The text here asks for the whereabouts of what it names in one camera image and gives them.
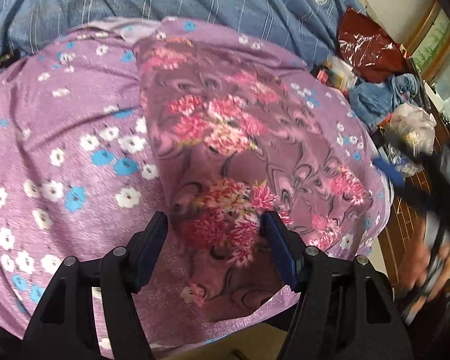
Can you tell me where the white plastic bag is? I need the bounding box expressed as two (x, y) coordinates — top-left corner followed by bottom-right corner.
(388, 103), (437, 155)

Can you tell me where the purple floral bed sheet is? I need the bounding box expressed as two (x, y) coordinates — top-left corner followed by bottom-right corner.
(0, 18), (390, 353)

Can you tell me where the blue denim garment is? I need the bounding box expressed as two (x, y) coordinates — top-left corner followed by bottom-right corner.
(349, 73), (419, 133)

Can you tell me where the red plastic bag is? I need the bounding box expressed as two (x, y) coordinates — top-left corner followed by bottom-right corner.
(337, 7), (411, 84)

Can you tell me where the blue plaid quilt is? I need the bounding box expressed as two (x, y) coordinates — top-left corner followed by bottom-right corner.
(0, 0), (363, 65)

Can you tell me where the dark bottle red label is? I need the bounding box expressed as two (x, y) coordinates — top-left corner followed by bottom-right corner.
(310, 65), (332, 86)

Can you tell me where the person's right hand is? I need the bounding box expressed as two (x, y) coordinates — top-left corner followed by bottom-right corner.
(398, 222), (450, 306)

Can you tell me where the pink floral patterned cloth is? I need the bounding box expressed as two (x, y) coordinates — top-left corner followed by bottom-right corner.
(134, 37), (373, 322)

